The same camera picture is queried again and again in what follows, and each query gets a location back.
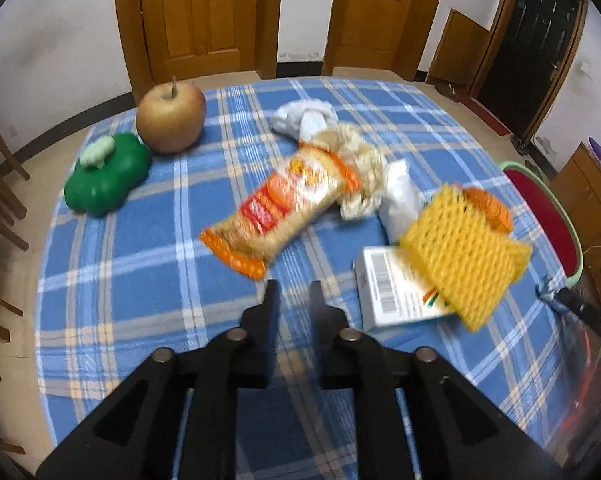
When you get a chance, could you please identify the blue plaid tablecloth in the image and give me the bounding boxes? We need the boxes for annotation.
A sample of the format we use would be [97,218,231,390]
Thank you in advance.
[35,77,589,461]

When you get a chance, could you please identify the yellow foam fruit net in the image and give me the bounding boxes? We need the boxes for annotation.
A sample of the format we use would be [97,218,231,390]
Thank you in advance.
[399,184,533,332]

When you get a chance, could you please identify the red basin with green rim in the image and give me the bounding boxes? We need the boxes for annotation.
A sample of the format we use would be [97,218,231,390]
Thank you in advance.
[499,160,584,289]

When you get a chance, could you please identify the green broccoli toy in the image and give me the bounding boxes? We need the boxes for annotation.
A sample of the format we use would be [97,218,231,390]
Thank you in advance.
[64,132,154,219]

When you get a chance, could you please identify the beige foam net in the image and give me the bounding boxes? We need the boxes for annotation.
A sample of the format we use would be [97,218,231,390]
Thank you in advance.
[300,122,389,222]

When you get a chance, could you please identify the wooden cabinet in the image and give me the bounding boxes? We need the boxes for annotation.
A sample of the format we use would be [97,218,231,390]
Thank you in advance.
[551,142,601,302]

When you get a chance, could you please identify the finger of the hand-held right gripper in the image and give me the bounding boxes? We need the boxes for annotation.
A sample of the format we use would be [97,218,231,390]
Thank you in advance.
[535,282,601,347]

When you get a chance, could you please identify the small wooden wall panel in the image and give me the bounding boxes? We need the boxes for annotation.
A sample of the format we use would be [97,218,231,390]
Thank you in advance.
[428,9,492,88]

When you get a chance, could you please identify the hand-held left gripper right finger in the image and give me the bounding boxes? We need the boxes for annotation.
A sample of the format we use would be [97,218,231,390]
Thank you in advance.
[308,280,564,480]

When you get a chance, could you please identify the wooden door with metal handle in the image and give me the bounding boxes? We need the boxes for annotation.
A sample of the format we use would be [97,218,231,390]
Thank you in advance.
[323,0,450,81]

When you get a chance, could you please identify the dark entrance door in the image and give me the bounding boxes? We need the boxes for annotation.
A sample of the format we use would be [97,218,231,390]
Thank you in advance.
[468,0,589,143]

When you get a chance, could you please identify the white plastic bag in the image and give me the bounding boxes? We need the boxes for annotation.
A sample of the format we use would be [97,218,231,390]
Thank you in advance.
[271,100,339,142]
[378,160,427,244]

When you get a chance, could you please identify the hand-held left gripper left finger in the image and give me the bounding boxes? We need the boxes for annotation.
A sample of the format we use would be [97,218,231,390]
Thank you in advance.
[35,279,282,480]

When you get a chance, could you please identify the red doormat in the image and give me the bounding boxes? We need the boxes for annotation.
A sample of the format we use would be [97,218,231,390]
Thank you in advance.
[459,95,511,137]

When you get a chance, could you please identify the orange snack packet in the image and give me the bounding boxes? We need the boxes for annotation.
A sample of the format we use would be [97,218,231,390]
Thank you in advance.
[200,142,362,281]

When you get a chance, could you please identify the red yellow apple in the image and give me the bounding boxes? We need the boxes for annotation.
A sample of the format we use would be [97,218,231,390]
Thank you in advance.
[136,76,207,155]

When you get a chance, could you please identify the wooden panel door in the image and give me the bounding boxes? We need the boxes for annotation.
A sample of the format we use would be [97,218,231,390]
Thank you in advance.
[113,0,280,106]

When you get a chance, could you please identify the white carton box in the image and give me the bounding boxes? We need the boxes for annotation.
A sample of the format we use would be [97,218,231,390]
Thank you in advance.
[353,245,462,332]

